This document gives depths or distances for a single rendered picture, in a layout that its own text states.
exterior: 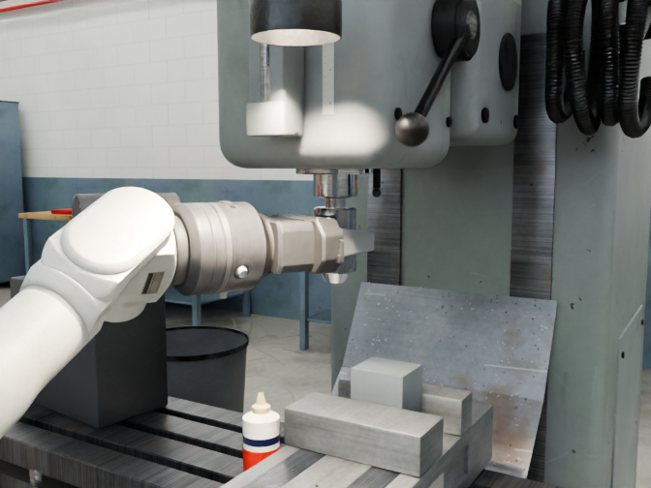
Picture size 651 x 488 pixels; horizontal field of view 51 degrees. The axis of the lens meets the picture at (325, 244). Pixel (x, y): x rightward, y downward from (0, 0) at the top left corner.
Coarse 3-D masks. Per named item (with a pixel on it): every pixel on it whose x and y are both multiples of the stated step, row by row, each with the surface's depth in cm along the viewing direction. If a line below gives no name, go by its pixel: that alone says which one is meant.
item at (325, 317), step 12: (24, 216) 637; (36, 216) 628; (48, 216) 619; (60, 216) 611; (72, 216) 603; (24, 228) 642; (24, 240) 644; (300, 276) 487; (168, 288) 612; (300, 288) 488; (168, 300) 559; (180, 300) 555; (192, 300) 542; (204, 300) 555; (300, 300) 489; (192, 312) 544; (300, 312) 490; (324, 312) 510; (300, 324) 491; (300, 336) 492; (300, 348) 493
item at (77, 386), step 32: (128, 320) 94; (160, 320) 99; (96, 352) 91; (128, 352) 95; (160, 352) 99; (64, 384) 96; (96, 384) 91; (128, 384) 95; (160, 384) 100; (96, 416) 92; (128, 416) 96
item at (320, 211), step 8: (320, 208) 72; (328, 208) 72; (336, 208) 72; (344, 208) 72; (352, 208) 73; (320, 216) 72; (328, 216) 72; (336, 216) 72; (344, 216) 72; (352, 216) 72
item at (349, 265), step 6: (342, 222) 72; (348, 222) 72; (354, 222) 73; (342, 228) 72; (348, 228) 72; (354, 228) 73; (348, 258) 73; (354, 258) 73; (342, 264) 72; (348, 264) 73; (354, 264) 73; (336, 270) 72; (342, 270) 72; (348, 270) 73; (354, 270) 73
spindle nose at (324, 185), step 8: (320, 176) 72; (328, 176) 71; (336, 176) 71; (344, 176) 71; (352, 176) 72; (320, 184) 72; (328, 184) 71; (336, 184) 71; (344, 184) 71; (352, 184) 72; (320, 192) 72; (328, 192) 71; (336, 192) 71; (344, 192) 71; (352, 192) 72
